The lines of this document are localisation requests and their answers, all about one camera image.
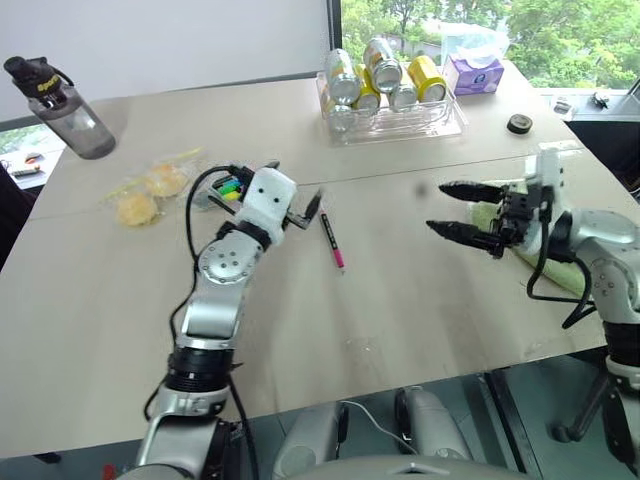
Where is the grey robot torso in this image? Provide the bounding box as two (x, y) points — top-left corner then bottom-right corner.
(299, 452), (527, 480)

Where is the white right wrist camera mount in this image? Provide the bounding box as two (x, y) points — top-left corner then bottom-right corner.
(522, 147), (567, 257)

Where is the black pen holder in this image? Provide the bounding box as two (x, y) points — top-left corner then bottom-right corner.
(192, 167), (255, 215)

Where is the clear plastic can tray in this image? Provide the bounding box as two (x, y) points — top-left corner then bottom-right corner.
(315, 72), (469, 148)

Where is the dark seat edge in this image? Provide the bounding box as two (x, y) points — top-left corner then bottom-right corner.
(0, 163), (38, 274)

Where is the silver drink can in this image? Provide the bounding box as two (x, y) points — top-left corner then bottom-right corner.
(388, 82), (419, 112)
(363, 37), (403, 94)
(324, 48), (362, 105)
(327, 102), (356, 134)

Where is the dark window frame post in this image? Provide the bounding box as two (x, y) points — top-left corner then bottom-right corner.
(327, 0), (344, 52)

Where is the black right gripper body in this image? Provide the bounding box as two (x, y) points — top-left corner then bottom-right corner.
(493, 182), (545, 250)

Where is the green cloth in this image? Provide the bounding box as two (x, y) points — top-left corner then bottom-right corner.
(467, 198), (590, 297)

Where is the black and pink pen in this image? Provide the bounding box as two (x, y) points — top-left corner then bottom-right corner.
(318, 201), (347, 275)

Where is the black table frame rail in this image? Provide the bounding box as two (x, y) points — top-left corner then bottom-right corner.
(482, 367), (542, 480)

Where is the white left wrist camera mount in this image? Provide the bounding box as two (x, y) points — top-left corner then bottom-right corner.
(233, 167), (300, 247)

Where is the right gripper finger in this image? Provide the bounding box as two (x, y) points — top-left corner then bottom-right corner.
(437, 180), (507, 205)
(424, 218), (505, 260)

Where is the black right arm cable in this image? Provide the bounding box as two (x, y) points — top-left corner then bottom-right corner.
(526, 199), (597, 330)

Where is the grey rounded robot leg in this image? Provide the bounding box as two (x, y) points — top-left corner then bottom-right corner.
(272, 402), (351, 480)
(393, 385), (474, 462)

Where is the white cable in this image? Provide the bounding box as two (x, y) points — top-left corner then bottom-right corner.
(343, 399), (419, 456)

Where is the purple tissue box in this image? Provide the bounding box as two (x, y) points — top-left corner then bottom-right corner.
(442, 53), (505, 97)

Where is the clear plastic bread bag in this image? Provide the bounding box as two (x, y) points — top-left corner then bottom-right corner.
(102, 146), (206, 230)

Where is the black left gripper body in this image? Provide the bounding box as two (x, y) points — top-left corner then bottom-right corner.
(284, 209), (311, 233)

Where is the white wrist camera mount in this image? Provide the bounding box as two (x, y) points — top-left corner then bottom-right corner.
(522, 147), (567, 257)
(233, 167), (300, 247)

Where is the yellow bread bun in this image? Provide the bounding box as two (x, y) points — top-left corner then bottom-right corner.
(115, 193), (158, 228)
(144, 163), (189, 198)

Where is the black stand leg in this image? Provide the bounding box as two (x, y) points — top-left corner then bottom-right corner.
(549, 363), (613, 444)

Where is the dark grey water bottle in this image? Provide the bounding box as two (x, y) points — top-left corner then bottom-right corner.
(2, 55), (118, 161)

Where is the yellow drink can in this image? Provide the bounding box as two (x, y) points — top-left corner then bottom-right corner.
(407, 54), (449, 103)
(353, 64), (382, 111)

